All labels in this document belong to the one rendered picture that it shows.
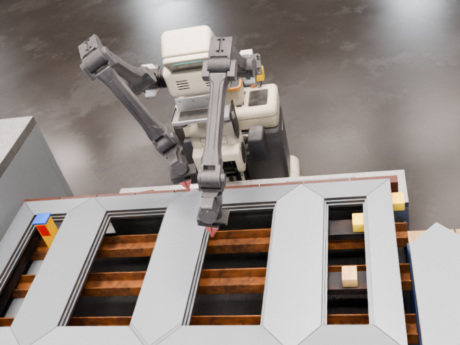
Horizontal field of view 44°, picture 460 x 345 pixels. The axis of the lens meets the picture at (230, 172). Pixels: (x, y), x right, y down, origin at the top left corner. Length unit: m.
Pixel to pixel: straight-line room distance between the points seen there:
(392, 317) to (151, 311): 0.77
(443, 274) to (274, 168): 1.34
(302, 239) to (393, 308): 0.41
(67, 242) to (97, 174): 1.83
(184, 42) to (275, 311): 1.10
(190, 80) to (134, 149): 1.90
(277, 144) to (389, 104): 1.42
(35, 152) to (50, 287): 0.83
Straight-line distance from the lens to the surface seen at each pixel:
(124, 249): 2.41
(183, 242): 2.15
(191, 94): 2.48
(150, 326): 1.94
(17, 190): 2.71
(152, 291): 2.03
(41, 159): 2.89
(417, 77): 4.43
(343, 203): 2.19
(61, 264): 2.29
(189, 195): 2.33
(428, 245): 2.00
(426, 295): 1.87
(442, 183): 3.50
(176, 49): 2.33
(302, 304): 1.86
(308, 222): 2.10
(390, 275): 1.92
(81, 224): 2.42
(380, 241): 2.01
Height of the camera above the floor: 2.33
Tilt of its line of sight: 38 degrees down
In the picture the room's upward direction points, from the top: 15 degrees counter-clockwise
